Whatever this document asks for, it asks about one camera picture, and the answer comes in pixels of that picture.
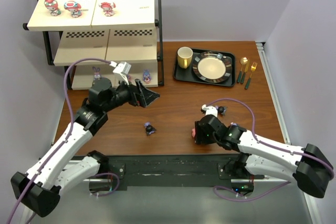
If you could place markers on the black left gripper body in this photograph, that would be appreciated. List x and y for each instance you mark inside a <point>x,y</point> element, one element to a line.
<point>135,94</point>

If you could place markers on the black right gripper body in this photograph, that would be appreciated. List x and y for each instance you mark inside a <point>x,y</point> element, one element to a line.
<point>199,132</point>

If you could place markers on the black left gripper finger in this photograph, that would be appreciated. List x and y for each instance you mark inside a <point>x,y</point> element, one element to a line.
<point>142,90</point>
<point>148,99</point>

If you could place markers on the purple bunny holding cake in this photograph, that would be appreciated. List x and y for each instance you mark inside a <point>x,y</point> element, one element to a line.
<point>146,77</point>

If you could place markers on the purple bunny with pink bow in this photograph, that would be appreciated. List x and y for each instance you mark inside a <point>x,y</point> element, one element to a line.
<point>96,75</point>

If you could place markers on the pink bunny frilly dress toy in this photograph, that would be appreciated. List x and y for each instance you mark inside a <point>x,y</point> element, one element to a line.
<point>108,8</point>

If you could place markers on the pink bunny white bonnet toy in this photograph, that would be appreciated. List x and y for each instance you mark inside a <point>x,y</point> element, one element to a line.
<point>74,8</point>

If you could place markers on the pink bunny green hat toy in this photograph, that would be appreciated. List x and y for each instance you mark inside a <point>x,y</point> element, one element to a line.
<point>52,6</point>

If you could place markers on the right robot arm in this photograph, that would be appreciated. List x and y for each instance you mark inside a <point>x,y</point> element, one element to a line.
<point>305,166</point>

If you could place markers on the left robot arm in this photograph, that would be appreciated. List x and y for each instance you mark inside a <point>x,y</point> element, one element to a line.
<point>41,187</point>

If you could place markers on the beige black three-tier shelf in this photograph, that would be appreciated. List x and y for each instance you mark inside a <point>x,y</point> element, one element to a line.
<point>133,34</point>

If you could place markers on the black imp toy right upper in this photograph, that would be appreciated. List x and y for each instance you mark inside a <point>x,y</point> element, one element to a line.
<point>221,110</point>

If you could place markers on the black imp toy left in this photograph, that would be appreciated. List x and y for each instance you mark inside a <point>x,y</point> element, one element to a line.
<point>149,129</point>

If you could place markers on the black plastic tray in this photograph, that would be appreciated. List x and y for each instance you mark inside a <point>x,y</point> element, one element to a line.
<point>189,76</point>

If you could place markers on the yellow ceramic mug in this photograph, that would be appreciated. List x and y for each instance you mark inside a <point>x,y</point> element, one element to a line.
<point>184,57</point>

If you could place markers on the striped rim dinner plate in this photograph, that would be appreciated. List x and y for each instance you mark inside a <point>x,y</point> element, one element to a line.
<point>212,67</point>

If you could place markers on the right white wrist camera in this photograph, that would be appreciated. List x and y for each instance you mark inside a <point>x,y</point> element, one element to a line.
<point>209,110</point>

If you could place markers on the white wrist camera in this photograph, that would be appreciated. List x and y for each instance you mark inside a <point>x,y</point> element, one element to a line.
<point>121,70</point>
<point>209,110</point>

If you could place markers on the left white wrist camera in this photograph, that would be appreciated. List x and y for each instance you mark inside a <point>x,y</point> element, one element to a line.
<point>121,70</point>

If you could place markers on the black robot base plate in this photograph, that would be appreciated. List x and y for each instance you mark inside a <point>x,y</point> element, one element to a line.
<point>198,170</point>

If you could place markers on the gold spoon green handle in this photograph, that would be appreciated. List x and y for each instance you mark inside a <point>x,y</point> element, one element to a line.
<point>243,61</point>

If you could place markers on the gold fork green handle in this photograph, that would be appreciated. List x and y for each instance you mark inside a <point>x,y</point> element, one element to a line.
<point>252,69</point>

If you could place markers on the gold knife green handle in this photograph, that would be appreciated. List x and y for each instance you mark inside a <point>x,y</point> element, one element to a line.
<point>245,71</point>

